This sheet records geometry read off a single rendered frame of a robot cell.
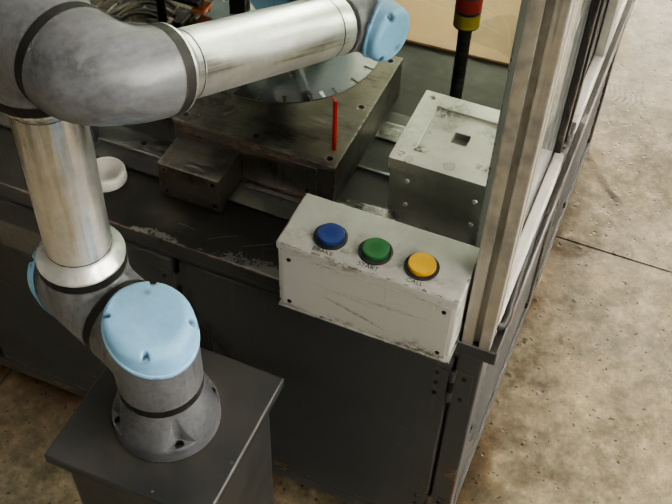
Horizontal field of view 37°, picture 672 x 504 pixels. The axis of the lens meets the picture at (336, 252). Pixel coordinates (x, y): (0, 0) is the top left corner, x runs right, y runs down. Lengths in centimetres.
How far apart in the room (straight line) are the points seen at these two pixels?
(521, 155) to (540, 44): 16
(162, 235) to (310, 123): 31
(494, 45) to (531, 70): 90
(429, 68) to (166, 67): 105
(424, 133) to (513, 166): 38
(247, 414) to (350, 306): 22
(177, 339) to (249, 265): 38
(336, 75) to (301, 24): 49
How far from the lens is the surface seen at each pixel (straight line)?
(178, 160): 167
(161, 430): 136
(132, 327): 125
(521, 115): 120
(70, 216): 122
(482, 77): 197
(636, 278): 269
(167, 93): 100
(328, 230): 143
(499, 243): 135
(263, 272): 159
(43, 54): 99
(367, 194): 170
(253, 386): 146
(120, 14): 185
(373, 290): 142
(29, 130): 114
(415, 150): 157
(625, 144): 306
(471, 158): 157
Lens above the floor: 196
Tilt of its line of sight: 49 degrees down
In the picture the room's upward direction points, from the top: 2 degrees clockwise
